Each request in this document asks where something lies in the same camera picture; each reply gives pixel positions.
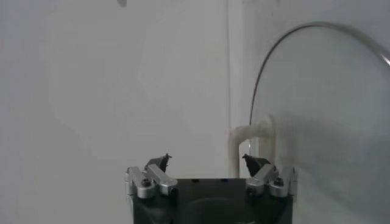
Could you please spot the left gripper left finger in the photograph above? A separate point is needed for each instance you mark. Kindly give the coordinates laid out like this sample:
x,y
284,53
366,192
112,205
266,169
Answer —
x,y
152,179

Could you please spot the round glass pot lid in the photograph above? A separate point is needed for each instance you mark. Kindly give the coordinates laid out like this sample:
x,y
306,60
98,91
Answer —
x,y
320,106

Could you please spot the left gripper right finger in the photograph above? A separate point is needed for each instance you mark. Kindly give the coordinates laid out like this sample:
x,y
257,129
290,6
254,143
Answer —
x,y
262,176

